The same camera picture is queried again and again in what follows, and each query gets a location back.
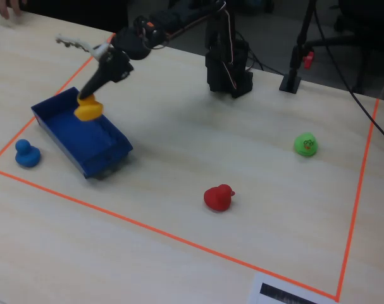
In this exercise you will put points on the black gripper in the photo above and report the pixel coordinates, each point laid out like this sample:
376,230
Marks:
113,70

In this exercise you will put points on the yellow rubber duck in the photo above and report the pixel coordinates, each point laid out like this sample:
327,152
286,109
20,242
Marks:
89,111

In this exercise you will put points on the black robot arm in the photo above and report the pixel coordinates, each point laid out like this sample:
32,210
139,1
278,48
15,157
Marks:
226,73

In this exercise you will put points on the blue open box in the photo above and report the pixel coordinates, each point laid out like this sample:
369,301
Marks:
81,139

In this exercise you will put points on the blue rubber duck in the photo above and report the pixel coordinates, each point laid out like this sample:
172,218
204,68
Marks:
27,155

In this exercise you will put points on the red rubber duck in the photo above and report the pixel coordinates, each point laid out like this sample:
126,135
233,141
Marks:
218,198

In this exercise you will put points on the green rubber duck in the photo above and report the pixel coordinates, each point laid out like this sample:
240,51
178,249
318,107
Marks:
305,145

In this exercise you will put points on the bystander bare hand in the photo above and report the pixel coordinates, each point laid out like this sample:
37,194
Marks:
6,8

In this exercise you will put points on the orange tape strip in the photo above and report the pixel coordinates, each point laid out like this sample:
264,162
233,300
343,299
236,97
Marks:
68,82
166,233
359,190

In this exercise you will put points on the red clamp knob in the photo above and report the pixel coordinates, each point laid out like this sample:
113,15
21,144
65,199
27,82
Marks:
309,60

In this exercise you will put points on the white paper with black bar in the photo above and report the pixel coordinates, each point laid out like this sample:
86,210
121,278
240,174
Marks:
258,291

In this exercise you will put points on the black office chair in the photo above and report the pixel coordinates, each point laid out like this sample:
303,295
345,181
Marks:
356,28

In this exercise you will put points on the black camera stand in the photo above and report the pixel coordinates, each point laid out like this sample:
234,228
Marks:
294,66

